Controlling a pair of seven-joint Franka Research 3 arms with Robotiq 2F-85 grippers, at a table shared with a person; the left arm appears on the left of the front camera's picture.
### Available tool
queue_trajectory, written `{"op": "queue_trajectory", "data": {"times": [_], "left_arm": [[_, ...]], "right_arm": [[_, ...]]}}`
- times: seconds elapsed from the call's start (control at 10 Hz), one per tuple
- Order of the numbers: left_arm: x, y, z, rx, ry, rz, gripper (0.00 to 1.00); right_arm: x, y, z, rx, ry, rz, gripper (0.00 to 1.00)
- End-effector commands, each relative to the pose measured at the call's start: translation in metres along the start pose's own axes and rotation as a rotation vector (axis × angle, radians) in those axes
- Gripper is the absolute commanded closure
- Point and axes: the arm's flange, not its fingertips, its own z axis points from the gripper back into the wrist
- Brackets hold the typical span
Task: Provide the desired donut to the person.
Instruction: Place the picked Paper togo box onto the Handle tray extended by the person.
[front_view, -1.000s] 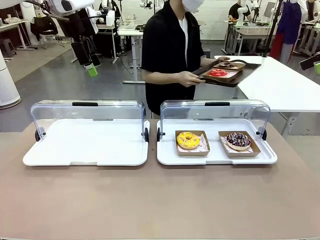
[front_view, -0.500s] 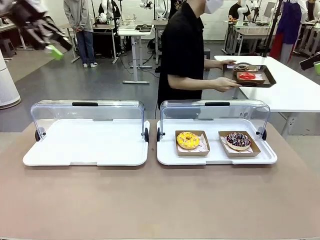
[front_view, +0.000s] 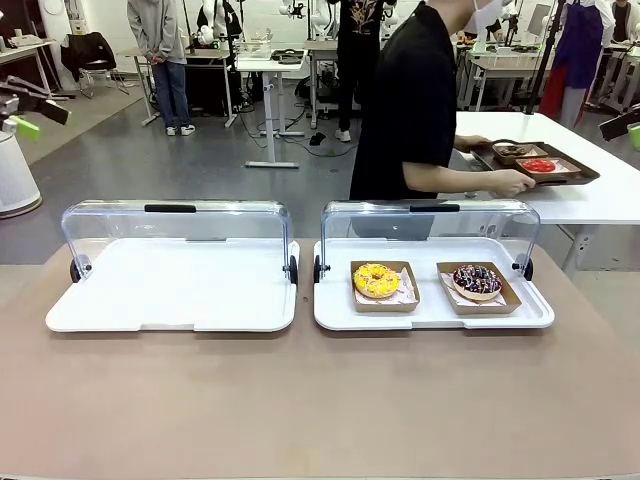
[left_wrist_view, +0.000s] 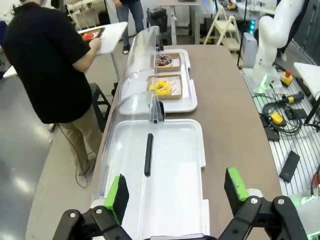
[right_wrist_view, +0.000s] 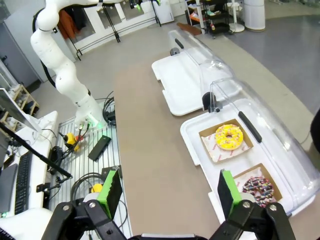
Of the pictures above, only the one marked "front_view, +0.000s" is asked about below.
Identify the white table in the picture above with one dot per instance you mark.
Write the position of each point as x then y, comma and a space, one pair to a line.
575, 205

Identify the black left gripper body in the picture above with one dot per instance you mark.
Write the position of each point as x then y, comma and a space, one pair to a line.
20, 95

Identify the person in printed black shirt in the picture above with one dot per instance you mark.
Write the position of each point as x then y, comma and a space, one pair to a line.
357, 50

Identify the sprinkled chocolate donut in tray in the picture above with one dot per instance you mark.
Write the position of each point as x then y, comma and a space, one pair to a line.
510, 300

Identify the chair with black jacket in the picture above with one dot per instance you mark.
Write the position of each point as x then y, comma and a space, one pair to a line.
90, 55

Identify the red glazed donut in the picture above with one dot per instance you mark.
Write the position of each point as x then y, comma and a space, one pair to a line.
537, 166

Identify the cardboard box of yellow donut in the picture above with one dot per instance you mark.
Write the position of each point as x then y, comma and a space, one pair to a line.
385, 305

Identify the white display tray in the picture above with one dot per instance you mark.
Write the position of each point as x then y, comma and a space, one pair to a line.
170, 290
430, 320

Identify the chocolate glazed donut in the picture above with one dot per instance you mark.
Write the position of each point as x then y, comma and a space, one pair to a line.
512, 149

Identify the yellow sprinkled donut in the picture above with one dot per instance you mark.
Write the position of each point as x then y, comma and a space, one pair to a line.
376, 285

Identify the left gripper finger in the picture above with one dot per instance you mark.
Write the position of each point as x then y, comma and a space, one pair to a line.
25, 130
52, 111

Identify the person in blue apron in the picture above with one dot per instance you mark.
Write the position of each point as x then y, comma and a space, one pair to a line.
580, 45

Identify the person in black top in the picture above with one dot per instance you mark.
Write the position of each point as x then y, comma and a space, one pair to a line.
405, 100

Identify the person in grey hoodie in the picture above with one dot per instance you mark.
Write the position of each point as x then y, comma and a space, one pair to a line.
160, 40

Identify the cardboard box of red donut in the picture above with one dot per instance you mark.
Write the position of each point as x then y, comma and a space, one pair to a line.
567, 167

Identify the black tripod pole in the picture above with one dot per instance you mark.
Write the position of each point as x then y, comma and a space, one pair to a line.
542, 55

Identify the person's left hand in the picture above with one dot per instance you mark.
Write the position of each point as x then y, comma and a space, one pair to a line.
475, 142

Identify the white height-adjustable desk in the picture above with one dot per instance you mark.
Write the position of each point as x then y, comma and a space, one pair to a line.
270, 100

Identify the white cylindrical air purifier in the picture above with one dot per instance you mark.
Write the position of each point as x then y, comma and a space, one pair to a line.
17, 175

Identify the cardboard box of chocolate donut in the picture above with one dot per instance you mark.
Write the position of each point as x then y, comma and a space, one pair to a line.
537, 150

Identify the grey desk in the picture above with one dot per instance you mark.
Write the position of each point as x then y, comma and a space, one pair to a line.
140, 52

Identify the clear plastic display lid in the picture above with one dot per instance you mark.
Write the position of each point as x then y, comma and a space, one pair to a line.
170, 220
480, 225

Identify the person's right forearm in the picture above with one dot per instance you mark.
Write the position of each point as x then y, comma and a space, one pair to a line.
450, 177

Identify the person's right hand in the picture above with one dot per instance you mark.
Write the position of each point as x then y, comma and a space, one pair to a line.
512, 184

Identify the dark brown serving tray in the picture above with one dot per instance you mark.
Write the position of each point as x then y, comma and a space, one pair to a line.
585, 172

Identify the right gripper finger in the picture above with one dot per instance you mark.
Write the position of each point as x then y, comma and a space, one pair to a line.
635, 137
622, 125

